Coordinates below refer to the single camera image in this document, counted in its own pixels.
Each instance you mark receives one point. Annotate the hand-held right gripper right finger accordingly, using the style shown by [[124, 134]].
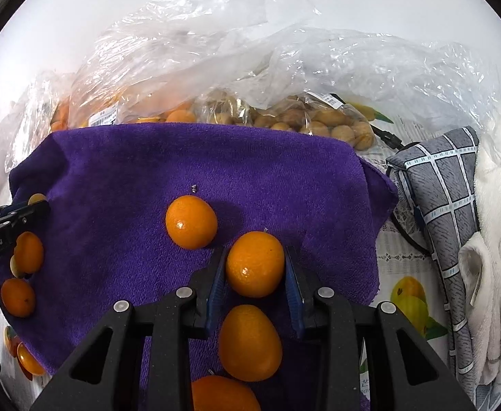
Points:
[[294, 299]]

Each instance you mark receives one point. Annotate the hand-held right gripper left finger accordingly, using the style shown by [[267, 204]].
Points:
[[214, 295]]

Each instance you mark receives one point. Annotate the orange mandarin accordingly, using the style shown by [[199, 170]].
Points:
[[222, 394], [17, 297]]

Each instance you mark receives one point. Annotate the small orange kumquat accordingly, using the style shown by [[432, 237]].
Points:
[[36, 199]]

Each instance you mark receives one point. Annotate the green-brown round fruit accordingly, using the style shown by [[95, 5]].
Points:
[[14, 268]]

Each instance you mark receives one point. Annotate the purple towel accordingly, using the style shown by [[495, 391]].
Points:
[[113, 171]]

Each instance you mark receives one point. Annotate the clear bag of mandarins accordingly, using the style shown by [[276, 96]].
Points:
[[60, 115]]

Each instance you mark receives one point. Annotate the clear bag of kumquats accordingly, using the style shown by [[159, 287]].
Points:
[[156, 111]]

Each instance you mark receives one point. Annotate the clear bag of brown nuts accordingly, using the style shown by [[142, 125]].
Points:
[[319, 125]]

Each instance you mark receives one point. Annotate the grey checked cloth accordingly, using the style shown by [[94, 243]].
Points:
[[443, 188]]

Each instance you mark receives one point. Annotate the white towel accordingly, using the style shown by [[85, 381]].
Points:
[[498, 231]]

